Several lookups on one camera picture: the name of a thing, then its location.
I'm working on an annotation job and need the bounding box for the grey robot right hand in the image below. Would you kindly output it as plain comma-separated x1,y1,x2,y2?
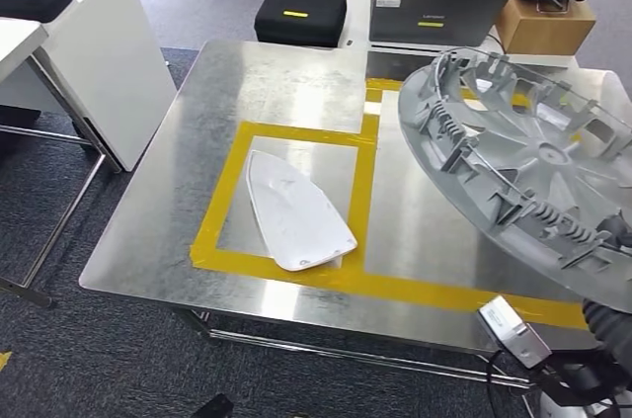
595,211,632,253

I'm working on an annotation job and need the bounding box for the grey plastic wheel hubcap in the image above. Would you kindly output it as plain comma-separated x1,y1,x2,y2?
397,46,632,315

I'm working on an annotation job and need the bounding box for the white plastic cover part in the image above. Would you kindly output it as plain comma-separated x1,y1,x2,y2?
245,149,358,274

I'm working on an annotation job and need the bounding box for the steel workbench table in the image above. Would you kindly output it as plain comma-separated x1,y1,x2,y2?
78,40,632,393

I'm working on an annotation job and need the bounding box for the brown wooden box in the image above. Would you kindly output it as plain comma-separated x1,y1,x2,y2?
495,0,597,56

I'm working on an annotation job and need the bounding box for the grey laptop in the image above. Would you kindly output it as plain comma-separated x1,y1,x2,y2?
368,0,516,53

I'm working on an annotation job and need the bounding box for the black robot left foot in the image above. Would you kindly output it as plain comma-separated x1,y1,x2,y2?
191,393,235,418

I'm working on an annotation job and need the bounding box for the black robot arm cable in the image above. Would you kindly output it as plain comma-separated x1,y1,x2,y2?
485,349,559,418

